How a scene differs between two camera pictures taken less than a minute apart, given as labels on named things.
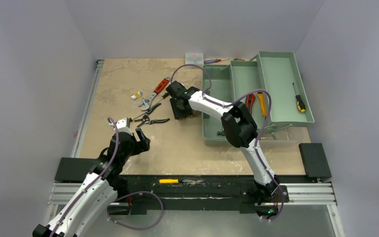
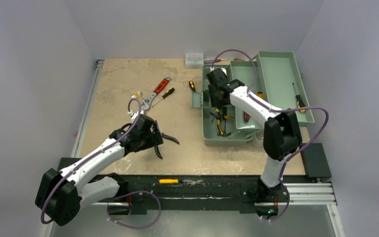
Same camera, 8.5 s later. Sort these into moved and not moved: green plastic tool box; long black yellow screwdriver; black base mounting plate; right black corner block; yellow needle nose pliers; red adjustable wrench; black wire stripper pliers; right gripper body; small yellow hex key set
Moved: black wire stripper pliers; yellow needle nose pliers; right gripper body
Not moved: black base mounting plate; red adjustable wrench; green plastic tool box; long black yellow screwdriver; right black corner block; small yellow hex key set
